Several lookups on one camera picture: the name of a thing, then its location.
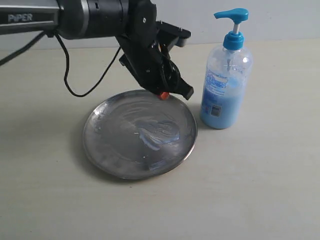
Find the round steel plate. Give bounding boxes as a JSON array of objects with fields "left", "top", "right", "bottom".
[{"left": 82, "top": 89, "right": 198, "bottom": 181}]

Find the blue soap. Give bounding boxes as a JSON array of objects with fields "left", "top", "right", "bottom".
[{"left": 135, "top": 120, "right": 181, "bottom": 151}]

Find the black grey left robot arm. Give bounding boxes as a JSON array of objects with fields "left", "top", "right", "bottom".
[{"left": 0, "top": 0, "right": 194, "bottom": 99}]

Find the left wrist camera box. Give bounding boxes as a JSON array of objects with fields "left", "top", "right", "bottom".
[{"left": 156, "top": 21, "right": 192, "bottom": 51}]

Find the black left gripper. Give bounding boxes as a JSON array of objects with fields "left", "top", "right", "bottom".
[{"left": 116, "top": 36, "right": 194, "bottom": 100}]

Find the blue pump soap bottle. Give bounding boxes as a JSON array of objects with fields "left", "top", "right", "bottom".
[{"left": 200, "top": 8, "right": 253, "bottom": 130}]

